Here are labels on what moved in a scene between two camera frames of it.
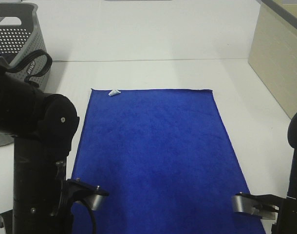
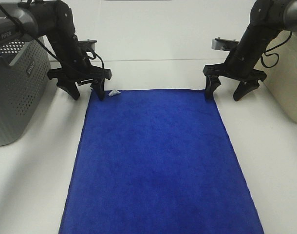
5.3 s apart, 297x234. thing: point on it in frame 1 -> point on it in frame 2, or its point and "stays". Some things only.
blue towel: x=165 y=158 stays
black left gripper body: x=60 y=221 -> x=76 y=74
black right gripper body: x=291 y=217 -> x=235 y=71
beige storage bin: x=277 y=54 stays
